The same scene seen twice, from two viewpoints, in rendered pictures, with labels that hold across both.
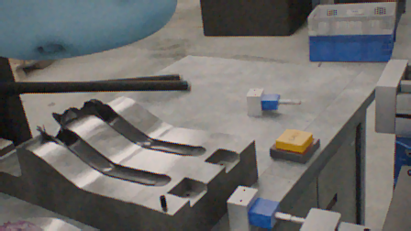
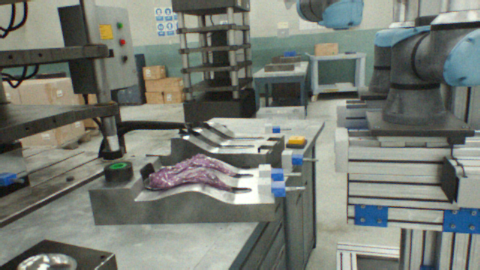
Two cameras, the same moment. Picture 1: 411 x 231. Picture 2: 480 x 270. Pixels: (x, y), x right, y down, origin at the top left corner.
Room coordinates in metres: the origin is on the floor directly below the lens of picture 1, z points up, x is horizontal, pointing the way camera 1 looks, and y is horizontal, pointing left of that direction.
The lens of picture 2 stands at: (-0.46, 0.44, 1.27)
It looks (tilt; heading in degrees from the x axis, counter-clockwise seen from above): 15 degrees down; 345
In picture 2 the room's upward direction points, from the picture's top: 4 degrees counter-clockwise
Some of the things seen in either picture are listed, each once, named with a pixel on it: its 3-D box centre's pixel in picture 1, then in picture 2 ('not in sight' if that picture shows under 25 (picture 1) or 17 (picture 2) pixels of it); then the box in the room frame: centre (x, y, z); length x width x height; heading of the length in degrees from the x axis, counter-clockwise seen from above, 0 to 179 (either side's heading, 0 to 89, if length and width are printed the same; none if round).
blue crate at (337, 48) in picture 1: (351, 40); not in sight; (3.69, -1.26, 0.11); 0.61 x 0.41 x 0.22; 62
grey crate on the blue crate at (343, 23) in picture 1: (351, 19); (280, 115); (3.68, -1.26, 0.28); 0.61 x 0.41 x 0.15; 62
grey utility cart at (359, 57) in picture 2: not in sight; (334, 75); (5.69, -3.25, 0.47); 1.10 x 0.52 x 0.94; 69
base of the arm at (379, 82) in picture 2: not in sight; (388, 77); (0.70, -0.50, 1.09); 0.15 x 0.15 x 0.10
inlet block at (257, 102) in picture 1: (274, 102); (277, 129); (1.11, -0.19, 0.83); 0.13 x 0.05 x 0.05; 70
